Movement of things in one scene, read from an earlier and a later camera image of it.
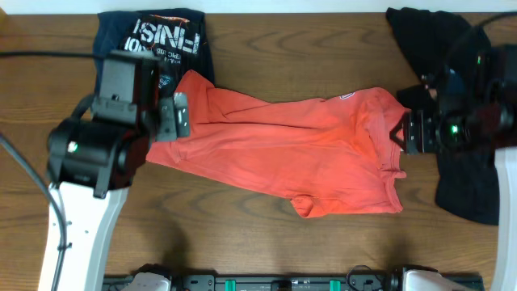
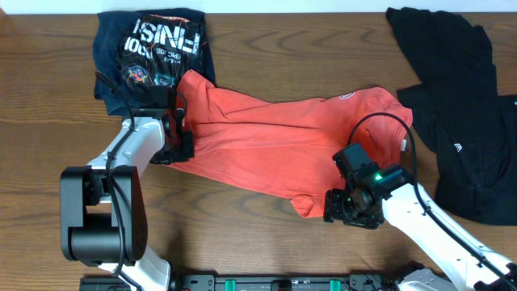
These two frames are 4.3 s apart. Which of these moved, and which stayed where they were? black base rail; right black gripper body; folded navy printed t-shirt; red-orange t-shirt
Moved: right black gripper body
Stayed: red-orange t-shirt; black base rail; folded navy printed t-shirt
